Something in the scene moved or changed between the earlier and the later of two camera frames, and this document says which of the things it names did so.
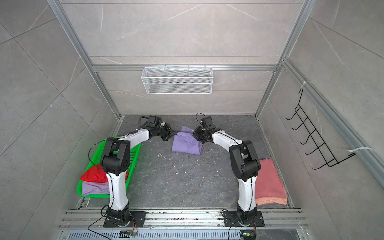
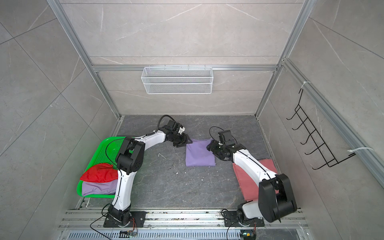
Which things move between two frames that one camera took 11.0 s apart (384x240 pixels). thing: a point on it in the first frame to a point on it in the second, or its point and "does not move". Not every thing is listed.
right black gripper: [196, 134] to [213, 145]
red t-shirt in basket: [97, 174] does not move
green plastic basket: [96, 159] does not move
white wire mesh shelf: [177, 80] does not move
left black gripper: [168, 126] to [185, 140]
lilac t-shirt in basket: [95, 188] does not move
